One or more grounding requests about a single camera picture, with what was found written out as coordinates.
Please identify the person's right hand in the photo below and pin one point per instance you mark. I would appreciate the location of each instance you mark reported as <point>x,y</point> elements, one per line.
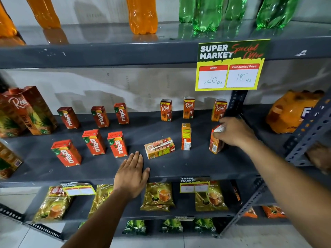
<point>236,133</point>

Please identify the person's left hand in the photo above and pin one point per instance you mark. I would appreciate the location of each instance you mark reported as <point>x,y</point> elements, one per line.
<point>130,178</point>

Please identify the person's left thumb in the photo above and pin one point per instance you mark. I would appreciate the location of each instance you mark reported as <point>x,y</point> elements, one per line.
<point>147,175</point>

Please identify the person's left middle finger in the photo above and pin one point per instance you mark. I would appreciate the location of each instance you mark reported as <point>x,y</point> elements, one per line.
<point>135,161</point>

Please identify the person's right fingers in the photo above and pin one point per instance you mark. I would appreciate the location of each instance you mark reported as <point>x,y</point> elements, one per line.
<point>223,131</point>

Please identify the person's left little finger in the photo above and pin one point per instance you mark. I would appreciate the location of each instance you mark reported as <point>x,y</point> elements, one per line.
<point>121,169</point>

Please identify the small orange juice carton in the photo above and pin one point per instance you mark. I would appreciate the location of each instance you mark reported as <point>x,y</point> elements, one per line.
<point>218,111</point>
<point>189,108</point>
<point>166,111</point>
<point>214,147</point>
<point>186,138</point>
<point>159,149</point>

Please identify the person's left forearm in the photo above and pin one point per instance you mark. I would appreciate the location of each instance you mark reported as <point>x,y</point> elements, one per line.
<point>103,222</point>

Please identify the person's right forearm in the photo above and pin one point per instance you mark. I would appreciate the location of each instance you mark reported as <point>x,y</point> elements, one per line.
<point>284,183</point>

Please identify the gold tea packet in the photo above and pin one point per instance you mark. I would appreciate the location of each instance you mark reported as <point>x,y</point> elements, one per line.
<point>157,196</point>
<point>210,200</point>
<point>100,198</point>
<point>53,205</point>

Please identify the group of red juice cartons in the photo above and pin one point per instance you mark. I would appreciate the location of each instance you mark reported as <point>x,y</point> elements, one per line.
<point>93,143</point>

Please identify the small yellow price tag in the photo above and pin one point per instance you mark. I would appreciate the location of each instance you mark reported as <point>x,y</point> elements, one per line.
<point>77,189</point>
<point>194,185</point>

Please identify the green tea packet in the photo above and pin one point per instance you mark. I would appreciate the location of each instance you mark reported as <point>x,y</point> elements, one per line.
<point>171,226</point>
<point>204,225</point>
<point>81,224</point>
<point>134,227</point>

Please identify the small dark price tag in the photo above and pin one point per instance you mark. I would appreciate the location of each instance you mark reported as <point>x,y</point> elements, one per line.
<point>184,218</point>

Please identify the dark orange packet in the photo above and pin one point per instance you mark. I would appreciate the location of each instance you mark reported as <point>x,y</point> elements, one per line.
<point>235,193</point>

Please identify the large yellow price sign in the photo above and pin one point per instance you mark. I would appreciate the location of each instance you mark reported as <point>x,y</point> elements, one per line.
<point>230,64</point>

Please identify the orange shrink-wrapped bottle pack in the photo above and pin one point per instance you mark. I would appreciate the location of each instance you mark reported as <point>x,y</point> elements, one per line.
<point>289,113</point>

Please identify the grey perforated rack upright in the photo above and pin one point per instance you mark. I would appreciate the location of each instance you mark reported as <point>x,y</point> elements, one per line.
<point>307,131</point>

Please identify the orange snack packet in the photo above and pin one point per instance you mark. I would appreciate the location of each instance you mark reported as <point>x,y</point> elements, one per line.
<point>274,211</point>
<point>250,213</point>

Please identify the brown packet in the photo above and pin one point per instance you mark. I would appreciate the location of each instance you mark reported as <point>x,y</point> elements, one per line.
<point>320,157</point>

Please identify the large pineapple juice carton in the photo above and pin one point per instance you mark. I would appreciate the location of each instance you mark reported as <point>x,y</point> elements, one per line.
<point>33,111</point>
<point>9,123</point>
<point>9,161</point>

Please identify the grey metal shelf rack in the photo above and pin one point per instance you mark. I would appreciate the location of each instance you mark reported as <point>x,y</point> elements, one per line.
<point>103,54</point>

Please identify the green soda bottle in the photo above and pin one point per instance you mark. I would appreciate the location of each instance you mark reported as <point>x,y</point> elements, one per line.
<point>235,7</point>
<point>186,9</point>
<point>276,11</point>
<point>208,14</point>

